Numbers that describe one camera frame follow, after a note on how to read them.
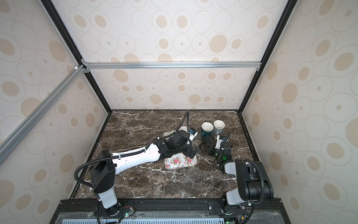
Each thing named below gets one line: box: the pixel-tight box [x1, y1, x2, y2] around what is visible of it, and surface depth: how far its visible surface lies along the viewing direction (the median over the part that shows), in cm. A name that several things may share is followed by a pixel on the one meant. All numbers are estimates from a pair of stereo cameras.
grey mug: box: [212, 119, 226, 136], surface depth 100 cm
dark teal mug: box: [201, 121, 214, 139], surface depth 99 cm
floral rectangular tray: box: [164, 152, 198, 170], surface depth 91 cm
